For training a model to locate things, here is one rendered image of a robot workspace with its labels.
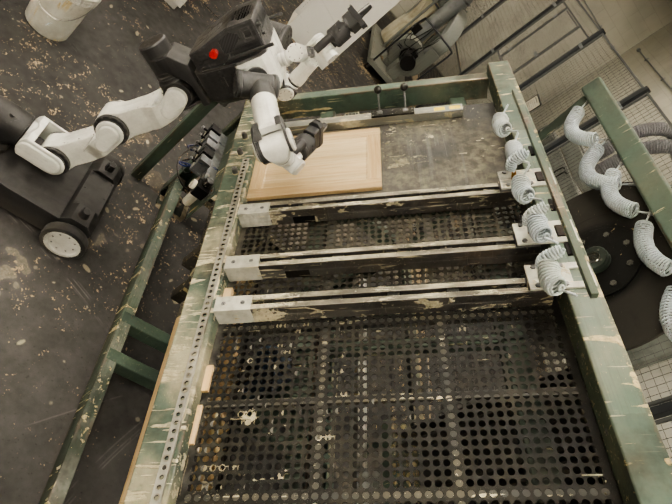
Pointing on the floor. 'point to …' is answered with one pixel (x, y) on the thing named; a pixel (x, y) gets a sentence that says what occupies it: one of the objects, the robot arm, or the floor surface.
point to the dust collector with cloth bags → (416, 39)
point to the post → (172, 139)
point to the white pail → (57, 16)
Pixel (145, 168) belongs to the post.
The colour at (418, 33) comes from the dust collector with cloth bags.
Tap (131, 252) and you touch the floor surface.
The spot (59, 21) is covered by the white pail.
